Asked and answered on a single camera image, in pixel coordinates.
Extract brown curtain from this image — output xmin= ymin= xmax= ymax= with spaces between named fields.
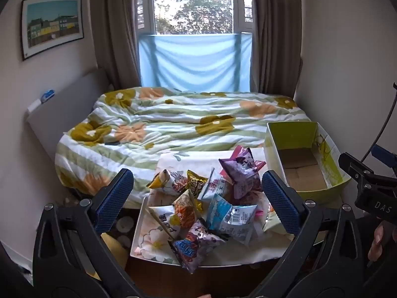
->
xmin=249 ymin=0 xmax=303 ymax=100
xmin=89 ymin=0 xmax=156 ymax=91

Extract cream floral cloth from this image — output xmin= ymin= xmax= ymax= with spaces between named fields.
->
xmin=130 ymin=150 xmax=296 ymax=268

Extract orange snack packet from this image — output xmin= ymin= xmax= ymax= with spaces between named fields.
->
xmin=173 ymin=189 xmax=203 ymax=229

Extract dark floor mat white circles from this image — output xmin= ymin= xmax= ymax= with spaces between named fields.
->
xmin=109 ymin=206 xmax=141 ymax=249

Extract pink blue cartoon snack packet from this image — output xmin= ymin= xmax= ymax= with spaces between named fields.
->
xmin=168 ymin=220 xmax=228 ymax=274

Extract light blue window cloth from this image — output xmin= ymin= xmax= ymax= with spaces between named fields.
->
xmin=138 ymin=32 xmax=253 ymax=93

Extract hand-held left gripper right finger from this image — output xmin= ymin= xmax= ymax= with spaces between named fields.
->
xmin=248 ymin=170 xmax=365 ymax=298

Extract yellow white potato chip packet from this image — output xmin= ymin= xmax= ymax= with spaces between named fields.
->
xmin=147 ymin=168 xmax=188 ymax=193

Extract yellow brown snack packet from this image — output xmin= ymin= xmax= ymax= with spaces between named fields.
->
xmin=185 ymin=170 xmax=209 ymax=197

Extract green striped floral blanket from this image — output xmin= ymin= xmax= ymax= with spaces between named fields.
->
xmin=55 ymin=87 xmax=311 ymax=203

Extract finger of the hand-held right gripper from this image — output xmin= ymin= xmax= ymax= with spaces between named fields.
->
xmin=338 ymin=152 xmax=376 ymax=182
xmin=371 ymin=145 xmax=397 ymax=177

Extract green yellow cardboard box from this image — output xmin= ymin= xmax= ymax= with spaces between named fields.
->
xmin=265 ymin=121 xmax=353 ymax=206

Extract window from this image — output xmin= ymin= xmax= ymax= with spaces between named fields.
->
xmin=136 ymin=0 xmax=254 ymax=37

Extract light blue snack packet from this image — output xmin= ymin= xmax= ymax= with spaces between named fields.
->
xmin=205 ymin=193 xmax=259 ymax=240

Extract white blue corn snack packet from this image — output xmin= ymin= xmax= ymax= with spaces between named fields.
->
xmin=198 ymin=167 xmax=234 ymax=206

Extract black cable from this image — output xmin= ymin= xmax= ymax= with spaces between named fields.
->
xmin=362 ymin=82 xmax=397 ymax=162

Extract grey headboard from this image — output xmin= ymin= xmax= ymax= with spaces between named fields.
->
xmin=26 ymin=68 xmax=110 ymax=151

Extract white snack packet yellow spot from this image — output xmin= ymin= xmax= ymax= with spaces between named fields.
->
xmin=148 ymin=204 xmax=184 ymax=243

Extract person's right hand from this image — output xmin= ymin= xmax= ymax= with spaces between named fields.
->
xmin=368 ymin=223 xmax=390 ymax=262

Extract yellow floor object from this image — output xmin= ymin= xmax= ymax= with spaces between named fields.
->
xmin=100 ymin=232 xmax=128 ymax=277

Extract purple snack packet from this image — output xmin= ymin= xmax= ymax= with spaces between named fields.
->
xmin=218 ymin=156 xmax=267 ymax=200

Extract framed wall picture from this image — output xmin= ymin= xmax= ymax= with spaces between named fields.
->
xmin=21 ymin=0 xmax=85 ymax=62

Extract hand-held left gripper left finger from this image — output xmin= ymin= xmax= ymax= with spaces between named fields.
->
xmin=33 ymin=168 xmax=146 ymax=298

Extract green yellow snack packet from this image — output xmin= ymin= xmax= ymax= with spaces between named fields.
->
xmin=263 ymin=204 xmax=295 ymax=237

